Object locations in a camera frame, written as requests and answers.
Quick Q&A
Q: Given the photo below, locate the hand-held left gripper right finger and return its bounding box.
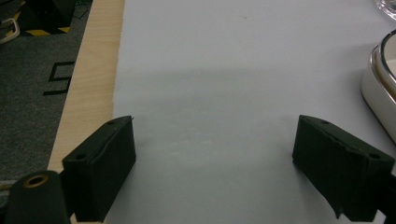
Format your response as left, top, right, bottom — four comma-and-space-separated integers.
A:
292, 115, 396, 222

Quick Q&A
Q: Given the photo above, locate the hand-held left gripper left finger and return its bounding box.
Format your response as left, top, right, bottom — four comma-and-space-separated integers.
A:
62, 116, 137, 222

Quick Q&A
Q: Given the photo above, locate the white square plate silver rim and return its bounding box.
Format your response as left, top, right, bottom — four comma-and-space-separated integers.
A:
361, 29, 396, 144

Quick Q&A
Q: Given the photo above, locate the black stand base hazard tape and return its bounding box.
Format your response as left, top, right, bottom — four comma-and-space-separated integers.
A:
17, 0, 78, 36

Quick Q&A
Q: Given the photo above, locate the clear drinking glass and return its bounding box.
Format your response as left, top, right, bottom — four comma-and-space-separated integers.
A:
375, 0, 396, 21

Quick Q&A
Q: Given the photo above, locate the white looped cable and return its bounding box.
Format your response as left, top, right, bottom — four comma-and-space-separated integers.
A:
0, 18, 21, 45

